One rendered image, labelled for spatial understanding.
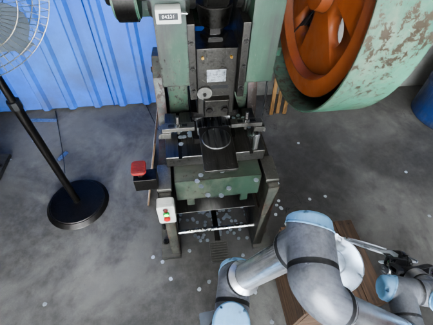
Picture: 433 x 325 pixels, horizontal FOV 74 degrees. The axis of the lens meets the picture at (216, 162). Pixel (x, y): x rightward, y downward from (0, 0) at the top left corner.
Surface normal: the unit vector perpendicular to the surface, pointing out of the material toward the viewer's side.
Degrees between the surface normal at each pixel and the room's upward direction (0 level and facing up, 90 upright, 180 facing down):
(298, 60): 24
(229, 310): 8
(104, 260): 0
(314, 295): 50
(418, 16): 79
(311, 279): 32
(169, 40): 90
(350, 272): 0
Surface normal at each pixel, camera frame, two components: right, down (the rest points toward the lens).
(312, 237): -0.15, -0.65
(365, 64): 0.13, 0.81
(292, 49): -0.33, -0.33
